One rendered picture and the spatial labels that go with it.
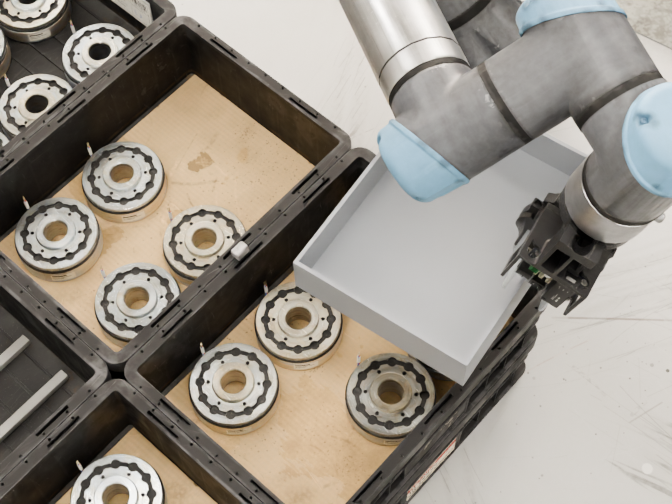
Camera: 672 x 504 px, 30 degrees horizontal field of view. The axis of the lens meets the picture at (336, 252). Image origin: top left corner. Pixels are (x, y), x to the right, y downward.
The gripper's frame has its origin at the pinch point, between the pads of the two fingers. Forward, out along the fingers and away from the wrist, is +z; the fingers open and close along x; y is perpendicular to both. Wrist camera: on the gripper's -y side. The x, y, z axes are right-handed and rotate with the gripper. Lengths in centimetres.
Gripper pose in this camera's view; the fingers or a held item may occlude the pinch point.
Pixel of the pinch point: (534, 267)
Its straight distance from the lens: 126.3
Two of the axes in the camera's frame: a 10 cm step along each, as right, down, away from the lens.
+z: -2.0, 3.5, 9.1
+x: 8.5, 5.3, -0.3
